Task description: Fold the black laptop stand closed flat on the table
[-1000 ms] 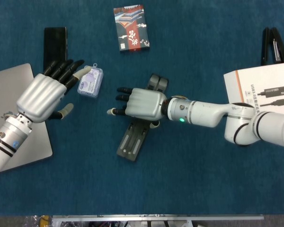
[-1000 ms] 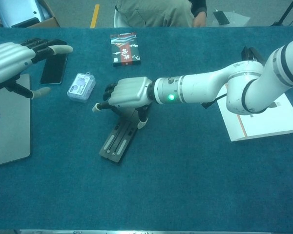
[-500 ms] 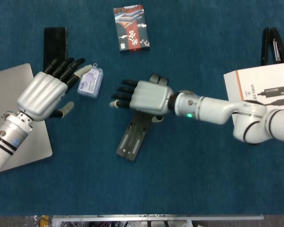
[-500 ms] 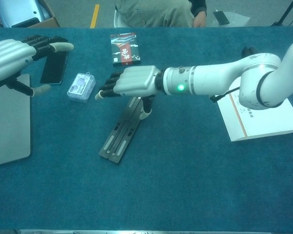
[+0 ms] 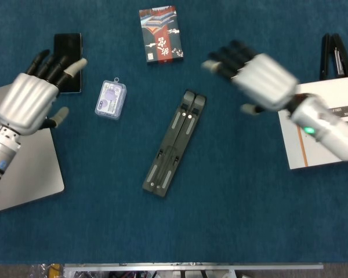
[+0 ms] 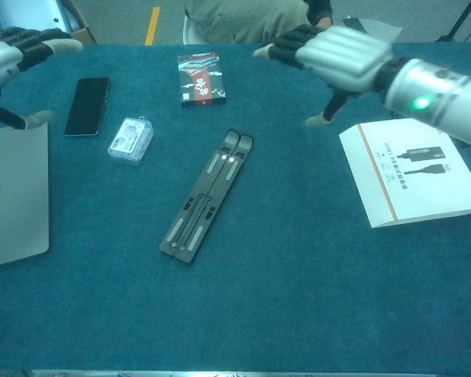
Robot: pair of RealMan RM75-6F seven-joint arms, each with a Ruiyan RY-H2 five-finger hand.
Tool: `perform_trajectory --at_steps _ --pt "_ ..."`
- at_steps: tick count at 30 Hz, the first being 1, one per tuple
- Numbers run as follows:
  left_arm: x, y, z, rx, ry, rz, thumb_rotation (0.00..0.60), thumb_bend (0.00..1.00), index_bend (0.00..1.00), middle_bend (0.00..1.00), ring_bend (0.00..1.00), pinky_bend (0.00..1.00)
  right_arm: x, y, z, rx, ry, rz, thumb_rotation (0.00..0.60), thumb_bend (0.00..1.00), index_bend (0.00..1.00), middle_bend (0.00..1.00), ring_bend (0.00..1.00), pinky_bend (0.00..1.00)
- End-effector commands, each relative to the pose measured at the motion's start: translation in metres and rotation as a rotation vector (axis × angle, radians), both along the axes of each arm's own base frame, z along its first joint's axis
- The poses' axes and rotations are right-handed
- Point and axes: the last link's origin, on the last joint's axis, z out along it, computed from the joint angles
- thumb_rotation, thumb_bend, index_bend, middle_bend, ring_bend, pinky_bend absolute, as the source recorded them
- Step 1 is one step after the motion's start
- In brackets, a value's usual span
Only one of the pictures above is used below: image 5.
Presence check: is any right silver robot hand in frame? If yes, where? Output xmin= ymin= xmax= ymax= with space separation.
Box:
xmin=201 ymin=40 xmax=299 ymax=115

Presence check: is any white USB cable box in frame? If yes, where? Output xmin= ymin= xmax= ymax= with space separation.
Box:
xmin=278 ymin=76 xmax=348 ymax=171

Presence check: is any teal felt table cloth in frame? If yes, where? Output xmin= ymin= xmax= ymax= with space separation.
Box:
xmin=0 ymin=0 xmax=348 ymax=265

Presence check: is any black stapler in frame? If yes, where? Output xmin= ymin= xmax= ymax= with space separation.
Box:
xmin=320 ymin=32 xmax=348 ymax=81

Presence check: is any black smartphone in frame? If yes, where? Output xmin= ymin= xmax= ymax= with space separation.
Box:
xmin=53 ymin=32 xmax=83 ymax=94

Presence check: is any aluminium frame rail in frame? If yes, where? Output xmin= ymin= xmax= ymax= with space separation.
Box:
xmin=63 ymin=262 xmax=324 ymax=272

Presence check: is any dark foldable laptop stand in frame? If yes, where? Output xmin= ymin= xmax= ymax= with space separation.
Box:
xmin=142 ymin=89 xmax=208 ymax=199

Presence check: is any clear small plastic case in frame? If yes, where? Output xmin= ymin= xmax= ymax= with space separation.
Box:
xmin=94 ymin=76 xmax=128 ymax=119

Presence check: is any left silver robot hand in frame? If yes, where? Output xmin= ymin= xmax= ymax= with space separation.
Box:
xmin=0 ymin=49 xmax=88 ymax=136

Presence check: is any dark patterned card box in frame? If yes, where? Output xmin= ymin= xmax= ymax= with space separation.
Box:
xmin=138 ymin=5 xmax=184 ymax=65

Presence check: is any crumpled clear plastic wrap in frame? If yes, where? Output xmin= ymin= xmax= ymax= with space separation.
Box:
xmin=28 ymin=264 xmax=50 ymax=278

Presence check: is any silver closed laptop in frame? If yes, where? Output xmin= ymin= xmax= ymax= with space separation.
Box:
xmin=0 ymin=86 xmax=65 ymax=215

